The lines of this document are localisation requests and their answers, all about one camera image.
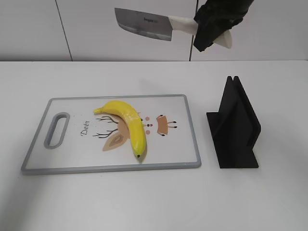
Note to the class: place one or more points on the black gloved hand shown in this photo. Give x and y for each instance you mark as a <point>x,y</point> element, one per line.
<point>217,16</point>

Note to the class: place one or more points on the white-handled kitchen knife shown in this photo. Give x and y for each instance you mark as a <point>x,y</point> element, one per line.
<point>161,27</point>

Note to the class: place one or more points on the yellow plastic banana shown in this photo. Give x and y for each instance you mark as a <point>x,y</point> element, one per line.
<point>133,121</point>

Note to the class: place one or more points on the black knife stand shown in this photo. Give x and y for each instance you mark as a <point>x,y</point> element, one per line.
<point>234,128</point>

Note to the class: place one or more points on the white grey-rimmed cutting board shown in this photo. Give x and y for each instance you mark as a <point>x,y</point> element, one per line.
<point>70,138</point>

